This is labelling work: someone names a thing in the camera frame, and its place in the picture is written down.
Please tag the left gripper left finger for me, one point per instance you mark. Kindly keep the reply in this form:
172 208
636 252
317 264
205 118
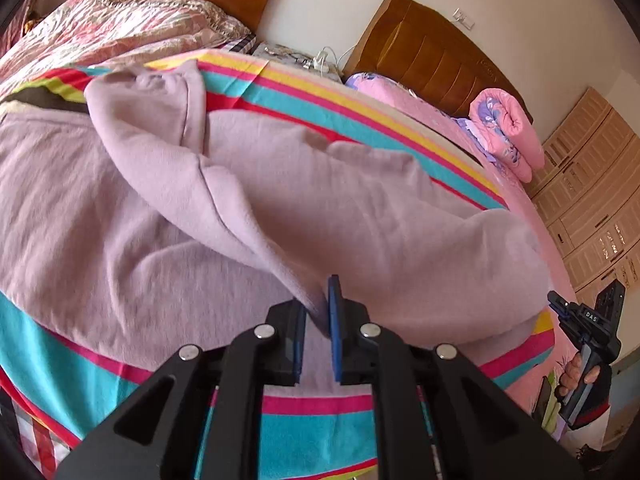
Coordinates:
198 416

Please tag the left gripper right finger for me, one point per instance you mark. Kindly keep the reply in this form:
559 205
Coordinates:
436 415

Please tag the lilac knit pants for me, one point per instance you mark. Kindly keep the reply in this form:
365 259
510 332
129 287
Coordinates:
138 221

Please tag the right hand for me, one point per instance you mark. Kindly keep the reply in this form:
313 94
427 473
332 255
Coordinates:
572 376

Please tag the rainbow striped blanket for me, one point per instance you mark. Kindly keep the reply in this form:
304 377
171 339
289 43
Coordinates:
69 388

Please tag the red checked bed sheet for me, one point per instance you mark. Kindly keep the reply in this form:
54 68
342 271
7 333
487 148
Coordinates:
29 450

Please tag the light wooden wardrobe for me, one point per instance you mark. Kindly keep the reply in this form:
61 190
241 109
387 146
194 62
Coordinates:
587 195

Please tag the rolled pink floral duvet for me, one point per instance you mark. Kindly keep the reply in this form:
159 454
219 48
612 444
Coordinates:
505 132

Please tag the pink bed sheet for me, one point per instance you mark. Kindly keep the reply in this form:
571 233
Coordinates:
540 359

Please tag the dark wooden headboard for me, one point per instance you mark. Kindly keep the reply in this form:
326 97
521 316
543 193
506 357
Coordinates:
419 48

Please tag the floral nightstand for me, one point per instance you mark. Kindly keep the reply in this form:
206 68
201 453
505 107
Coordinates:
258 53

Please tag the eyeglasses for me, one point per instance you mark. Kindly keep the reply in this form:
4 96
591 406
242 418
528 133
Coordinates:
288 56

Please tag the pink floral quilt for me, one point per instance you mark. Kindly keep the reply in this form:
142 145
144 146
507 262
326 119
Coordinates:
117 32

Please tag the white wall socket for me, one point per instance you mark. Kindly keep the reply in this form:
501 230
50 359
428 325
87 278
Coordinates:
463 19

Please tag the white charger with cable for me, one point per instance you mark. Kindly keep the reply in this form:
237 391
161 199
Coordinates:
327 62

